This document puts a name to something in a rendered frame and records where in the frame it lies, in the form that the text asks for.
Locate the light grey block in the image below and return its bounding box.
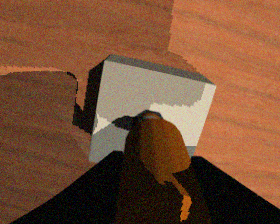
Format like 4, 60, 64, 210
88, 53, 217, 164

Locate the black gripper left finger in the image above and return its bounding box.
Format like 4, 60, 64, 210
10, 151, 124, 224

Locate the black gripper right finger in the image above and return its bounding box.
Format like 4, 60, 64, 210
191, 156, 280, 224

